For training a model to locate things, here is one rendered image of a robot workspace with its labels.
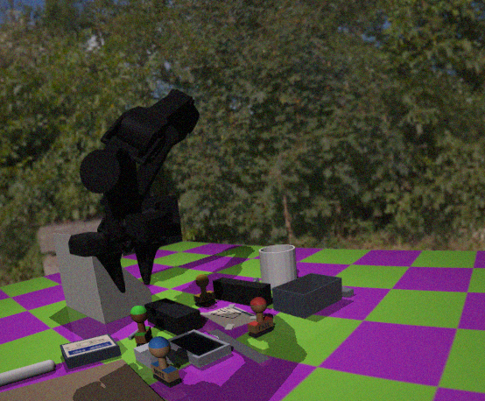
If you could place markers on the brown clipboard with grey clip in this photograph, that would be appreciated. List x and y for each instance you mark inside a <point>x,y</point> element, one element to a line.
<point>114,381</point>

